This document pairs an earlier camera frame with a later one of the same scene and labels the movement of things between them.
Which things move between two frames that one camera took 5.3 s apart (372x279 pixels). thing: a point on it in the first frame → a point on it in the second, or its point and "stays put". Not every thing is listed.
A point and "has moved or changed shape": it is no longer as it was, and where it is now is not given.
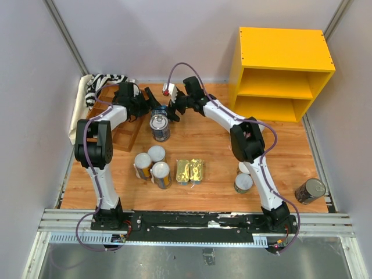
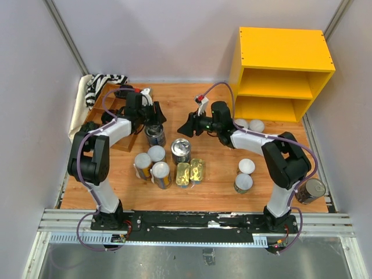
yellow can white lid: x=156 y=153 stays put
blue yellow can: x=143 y=165 stays put
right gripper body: x=182 y=102 → x=206 y=124
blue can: x=162 y=110 has moved or changed shape
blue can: x=160 y=127 → x=181 y=149
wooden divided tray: x=124 y=136 stays put
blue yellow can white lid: x=160 y=175 stays put
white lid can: x=243 y=182 stays put
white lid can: x=243 y=168 stays put
